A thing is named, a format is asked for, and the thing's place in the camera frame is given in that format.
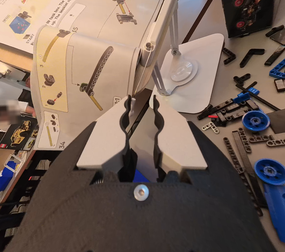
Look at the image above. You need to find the black box with yellow car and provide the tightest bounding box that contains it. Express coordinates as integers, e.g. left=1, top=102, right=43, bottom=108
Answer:
left=0, top=115, right=40, bottom=152

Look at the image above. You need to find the blue storage bin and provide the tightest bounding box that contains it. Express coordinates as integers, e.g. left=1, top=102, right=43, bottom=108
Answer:
left=134, top=169, right=150, bottom=182

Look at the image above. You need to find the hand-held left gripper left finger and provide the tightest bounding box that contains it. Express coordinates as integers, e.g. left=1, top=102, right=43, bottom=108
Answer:
left=76, top=95, right=138, bottom=182

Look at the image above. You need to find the small white angled beam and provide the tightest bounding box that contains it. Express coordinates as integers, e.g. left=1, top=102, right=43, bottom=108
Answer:
left=201, top=122, right=220, bottom=135

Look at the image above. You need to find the black toy set box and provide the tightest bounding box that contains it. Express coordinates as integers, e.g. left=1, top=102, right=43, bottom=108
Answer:
left=216, top=0, right=279, bottom=39

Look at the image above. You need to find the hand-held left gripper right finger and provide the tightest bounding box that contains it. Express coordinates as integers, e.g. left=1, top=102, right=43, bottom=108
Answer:
left=153, top=95, right=208, bottom=182

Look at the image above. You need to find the blue angled beam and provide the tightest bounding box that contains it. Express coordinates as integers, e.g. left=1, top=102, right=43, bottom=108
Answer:
left=269, top=58, right=285, bottom=79

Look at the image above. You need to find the long thin black axle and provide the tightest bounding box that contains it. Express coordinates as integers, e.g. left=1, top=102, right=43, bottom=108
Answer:
left=236, top=84, right=281, bottom=111

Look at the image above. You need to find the blue wheel hub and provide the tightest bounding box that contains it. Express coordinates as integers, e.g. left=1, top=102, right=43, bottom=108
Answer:
left=242, top=110, right=271, bottom=132
left=254, top=158, right=285, bottom=186

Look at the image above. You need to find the grey desk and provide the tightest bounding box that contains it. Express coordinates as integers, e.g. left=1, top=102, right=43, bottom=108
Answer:
left=129, top=0, right=285, bottom=252

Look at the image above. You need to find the blue curved panel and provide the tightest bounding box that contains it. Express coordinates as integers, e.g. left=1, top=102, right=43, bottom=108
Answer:
left=262, top=183, right=285, bottom=238

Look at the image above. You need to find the black chassis on blue frame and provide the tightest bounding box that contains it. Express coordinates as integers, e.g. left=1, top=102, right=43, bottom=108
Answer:
left=197, top=92, right=260, bottom=127

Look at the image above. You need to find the small blue bin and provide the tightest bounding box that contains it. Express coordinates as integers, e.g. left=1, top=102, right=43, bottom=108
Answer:
left=0, top=161, right=17, bottom=192

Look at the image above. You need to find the pile of black and blue bricks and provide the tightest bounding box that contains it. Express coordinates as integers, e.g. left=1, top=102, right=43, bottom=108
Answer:
left=197, top=24, right=285, bottom=217

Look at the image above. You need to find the instruction booklet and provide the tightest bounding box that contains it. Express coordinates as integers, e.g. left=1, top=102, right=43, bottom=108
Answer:
left=0, top=0, right=174, bottom=152

